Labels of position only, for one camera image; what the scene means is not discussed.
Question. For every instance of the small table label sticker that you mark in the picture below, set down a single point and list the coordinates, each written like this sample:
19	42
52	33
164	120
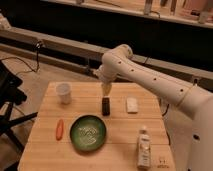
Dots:
162	162

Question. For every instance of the white ceramic cup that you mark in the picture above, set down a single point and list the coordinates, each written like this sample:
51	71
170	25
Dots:
63	91

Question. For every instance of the orange carrot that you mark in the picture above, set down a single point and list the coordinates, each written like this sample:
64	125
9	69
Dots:
59	129

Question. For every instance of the clear plastic bottle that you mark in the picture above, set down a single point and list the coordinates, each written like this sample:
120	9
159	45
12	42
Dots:
144	151

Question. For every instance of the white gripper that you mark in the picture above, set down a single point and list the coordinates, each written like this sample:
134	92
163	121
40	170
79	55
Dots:
106	76

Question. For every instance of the green round plate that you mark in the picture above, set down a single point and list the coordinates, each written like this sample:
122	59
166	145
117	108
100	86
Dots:
88	133

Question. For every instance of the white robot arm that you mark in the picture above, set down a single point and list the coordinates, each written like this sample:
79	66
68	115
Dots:
192	100

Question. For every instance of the white sponge block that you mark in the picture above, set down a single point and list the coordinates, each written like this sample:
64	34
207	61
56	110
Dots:
131	105

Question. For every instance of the black chair base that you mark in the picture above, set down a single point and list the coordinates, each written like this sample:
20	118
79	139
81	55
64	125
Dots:
10	92

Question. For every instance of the black rectangular block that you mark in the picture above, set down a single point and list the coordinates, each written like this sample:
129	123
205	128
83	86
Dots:
105	106

